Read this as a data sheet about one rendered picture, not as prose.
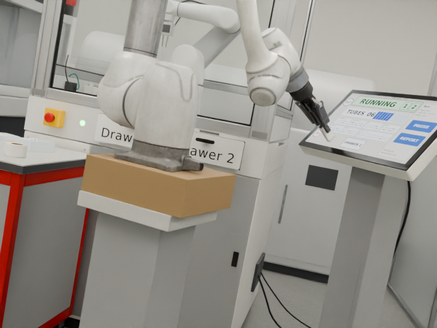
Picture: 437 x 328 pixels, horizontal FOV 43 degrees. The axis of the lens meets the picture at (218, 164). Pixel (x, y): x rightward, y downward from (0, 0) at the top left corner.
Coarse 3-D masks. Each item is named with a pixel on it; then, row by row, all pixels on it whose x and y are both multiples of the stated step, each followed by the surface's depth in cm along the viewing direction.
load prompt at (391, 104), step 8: (360, 96) 203; (352, 104) 202; (360, 104) 199; (368, 104) 196; (376, 104) 193; (384, 104) 190; (392, 104) 187; (400, 104) 184; (408, 104) 182; (416, 104) 179
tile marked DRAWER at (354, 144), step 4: (348, 140) 186; (352, 140) 185; (356, 140) 183; (360, 140) 182; (364, 140) 181; (340, 144) 187; (344, 144) 185; (348, 144) 184; (352, 144) 183; (356, 144) 181; (360, 144) 180; (352, 148) 181; (356, 148) 180
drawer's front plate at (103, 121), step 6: (102, 114) 225; (102, 120) 225; (108, 120) 224; (96, 126) 226; (102, 126) 225; (108, 126) 224; (114, 126) 224; (120, 126) 223; (96, 132) 226; (120, 132) 224; (126, 132) 223; (132, 132) 223; (96, 138) 226; (102, 138) 225; (108, 138) 225; (114, 138) 224; (132, 138) 223; (120, 144) 224; (126, 144) 223
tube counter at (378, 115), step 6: (372, 114) 190; (378, 114) 187; (384, 114) 185; (390, 114) 183; (396, 114) 182; (402, 114) 180; (384, 120) 183; (390, 120) 181; (396, 120) 179; (402, 120) 177
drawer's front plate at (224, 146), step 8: (200, 136) 217; (208, 136) 216; (216, 136) 217; (192, 144) 218; (200, 144) 217; (208, 144) 217; (216, 144) 216; (224, 144) 215; (232, 144) 215; (240, 144) 214; (192, 152) 218; (200, 152) 217; (208, 152) 217; (216, 152) 216; (224, 152) 215; (232, 152) 215; (240, 152) 214; (200, 160) 218; (208, 160) 217; (216, 160) 216; (224, 160) 216; (232, 160) 215; (240, 160) 214; (232, 168) 215
